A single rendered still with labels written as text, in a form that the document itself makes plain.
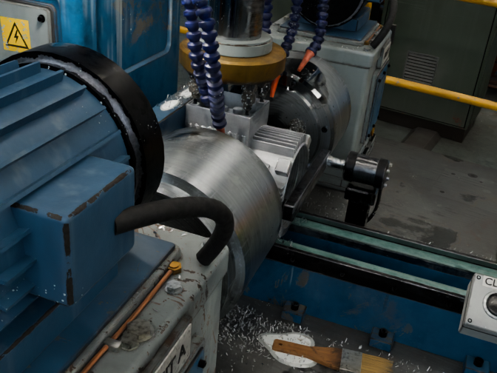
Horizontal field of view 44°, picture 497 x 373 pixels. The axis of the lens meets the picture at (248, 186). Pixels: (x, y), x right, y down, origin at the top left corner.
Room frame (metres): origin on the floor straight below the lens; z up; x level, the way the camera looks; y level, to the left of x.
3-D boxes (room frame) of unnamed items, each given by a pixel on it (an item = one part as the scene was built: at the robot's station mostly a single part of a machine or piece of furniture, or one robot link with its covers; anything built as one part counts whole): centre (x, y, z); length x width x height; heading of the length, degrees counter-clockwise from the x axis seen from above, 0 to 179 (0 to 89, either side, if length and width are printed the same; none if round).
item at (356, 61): (1.58, -0.17, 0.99); 0.35 x 0.31 x 0.37; 162
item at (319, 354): (0.78, -0.17, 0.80); 0.21 x 0.05 x 0.01; 80
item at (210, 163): (0.72, 0.10, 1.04); 0.37 x 0.25 x 0.25; 162
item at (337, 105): (1.29, -0.08, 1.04); 0.41 x 0.25 x 0.25; 162
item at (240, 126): (1.03, 0.05, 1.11); 0.12 x 0.11 x 0.07; 72
